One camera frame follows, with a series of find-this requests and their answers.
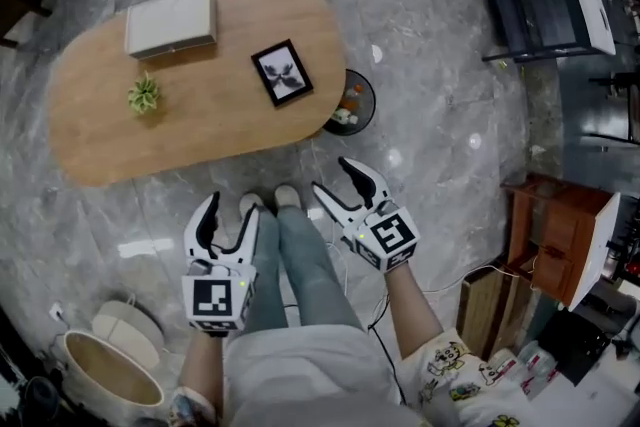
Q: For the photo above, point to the black picture frame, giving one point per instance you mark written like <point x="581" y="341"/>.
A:
<point x="282" y="72"/>

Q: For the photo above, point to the beige round basket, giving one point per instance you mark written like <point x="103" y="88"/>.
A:
<point x="115" y="385"/>

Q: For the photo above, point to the cluster of water bottles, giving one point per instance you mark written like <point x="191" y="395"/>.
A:
<point x="535" y="360"/>

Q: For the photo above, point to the small green potted plant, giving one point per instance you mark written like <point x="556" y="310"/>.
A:
<point x="144" y="94"/>

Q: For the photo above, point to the person's left shoe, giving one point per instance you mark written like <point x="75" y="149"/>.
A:
<point x="251" y="204"/>

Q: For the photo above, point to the small beige drum lampshade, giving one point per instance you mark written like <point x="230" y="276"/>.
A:
<point x="127" y="332"/>

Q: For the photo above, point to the person's shoe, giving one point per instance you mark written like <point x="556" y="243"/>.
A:
<point x="287" y="196"/>
<point x="251" y="204"/>

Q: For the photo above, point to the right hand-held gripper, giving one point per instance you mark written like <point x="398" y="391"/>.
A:
<point x="392" y="237"/>

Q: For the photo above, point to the person's blue jeans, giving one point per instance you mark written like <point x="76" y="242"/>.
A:
<point x="310" y="275"/>

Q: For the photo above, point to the person's left forearm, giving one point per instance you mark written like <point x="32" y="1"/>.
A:
<point x="200" y="365"/>

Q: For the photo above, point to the black storage box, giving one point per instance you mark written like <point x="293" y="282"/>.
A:
<point x="575" y="345"/>

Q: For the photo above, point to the black round waste bin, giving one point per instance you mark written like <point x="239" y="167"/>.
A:
<point x="362" y="115"/>

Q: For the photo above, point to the white plug adapter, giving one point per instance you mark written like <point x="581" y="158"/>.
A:
<point x="56" y="311"/>

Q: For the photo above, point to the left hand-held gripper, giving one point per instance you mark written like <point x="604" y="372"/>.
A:
<point x="215" y="297"/>

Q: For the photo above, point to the white flat box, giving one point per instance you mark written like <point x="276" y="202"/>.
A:
<point x="170" y="20"/>

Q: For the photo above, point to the person's right forearm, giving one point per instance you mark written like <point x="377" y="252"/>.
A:
<point x="410" y="310"/>

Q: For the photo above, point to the orange litter piece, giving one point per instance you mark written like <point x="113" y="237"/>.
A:
<point x="352" y="96"/>

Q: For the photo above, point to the oval wooden table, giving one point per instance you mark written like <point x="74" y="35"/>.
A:
<point x="200" y="130"/>

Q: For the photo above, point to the wooden cabinet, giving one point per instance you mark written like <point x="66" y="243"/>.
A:
<point x="560" y="225"/>

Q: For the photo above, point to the person's right shoe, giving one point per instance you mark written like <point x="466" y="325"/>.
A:
<point x="287" y="196"/>

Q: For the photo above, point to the white plastic bottle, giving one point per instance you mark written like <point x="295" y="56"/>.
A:
<point x="346" y="116"/>

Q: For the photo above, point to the person's white printed t-shirt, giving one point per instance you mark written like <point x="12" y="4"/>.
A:
<point x="300" y="365"/>

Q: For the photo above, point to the wooden platform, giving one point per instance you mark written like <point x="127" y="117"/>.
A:
<point x="480" y="315"/>

